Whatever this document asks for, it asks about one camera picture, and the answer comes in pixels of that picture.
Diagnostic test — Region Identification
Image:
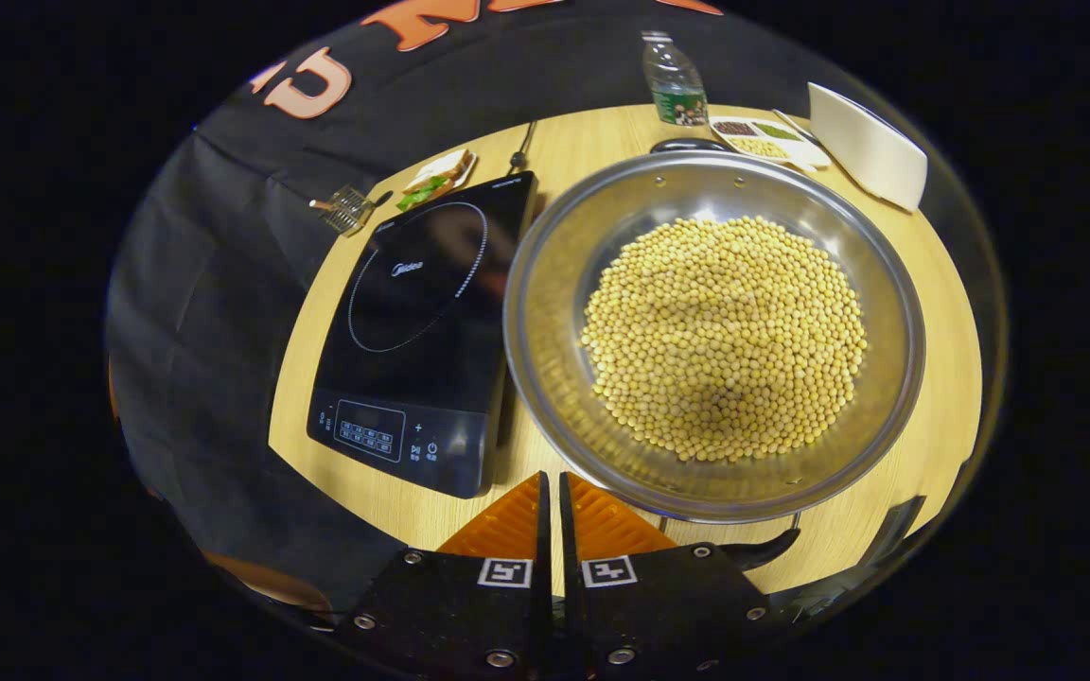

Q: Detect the black power cable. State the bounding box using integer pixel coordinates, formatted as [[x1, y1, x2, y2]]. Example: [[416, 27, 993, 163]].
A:
[[507, 120, 538, 176]]

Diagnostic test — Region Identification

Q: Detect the white toaster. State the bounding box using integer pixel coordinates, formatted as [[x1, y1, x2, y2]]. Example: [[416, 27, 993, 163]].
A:
[[808, 82, 929, 213]]

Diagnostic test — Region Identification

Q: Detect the small white plate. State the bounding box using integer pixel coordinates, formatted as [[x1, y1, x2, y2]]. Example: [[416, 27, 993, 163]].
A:
[[398, 151, 478, 211]]

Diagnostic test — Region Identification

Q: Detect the clear plastic water bottle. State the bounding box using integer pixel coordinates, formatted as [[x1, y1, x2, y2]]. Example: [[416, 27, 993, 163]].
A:
[[642, 30, 709, 127]]

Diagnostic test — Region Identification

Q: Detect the steel pot with black handles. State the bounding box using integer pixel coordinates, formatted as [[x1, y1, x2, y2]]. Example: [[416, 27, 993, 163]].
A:
[[502, 137, 927, 573]]

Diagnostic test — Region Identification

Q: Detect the white divided dish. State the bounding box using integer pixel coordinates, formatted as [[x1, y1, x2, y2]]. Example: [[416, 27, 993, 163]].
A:
[[708, 115, 833, 173]]

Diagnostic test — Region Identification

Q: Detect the pile of soybeans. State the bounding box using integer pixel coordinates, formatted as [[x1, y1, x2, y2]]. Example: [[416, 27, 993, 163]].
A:
[[580, 216, 870, 464]]

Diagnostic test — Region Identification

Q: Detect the white toaster cable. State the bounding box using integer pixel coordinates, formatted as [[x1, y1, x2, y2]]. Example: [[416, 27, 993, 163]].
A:
[[772, 109, 820, 143]]

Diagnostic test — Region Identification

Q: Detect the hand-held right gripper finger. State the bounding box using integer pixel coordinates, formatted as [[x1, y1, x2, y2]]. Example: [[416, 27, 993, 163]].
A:
[[559, 471, 779, 677], [337, 471, 555, 681]]

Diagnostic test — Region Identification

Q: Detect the black induction cooktop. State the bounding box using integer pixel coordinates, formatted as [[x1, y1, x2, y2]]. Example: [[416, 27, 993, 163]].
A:
[[307, 170, 538, 500]]

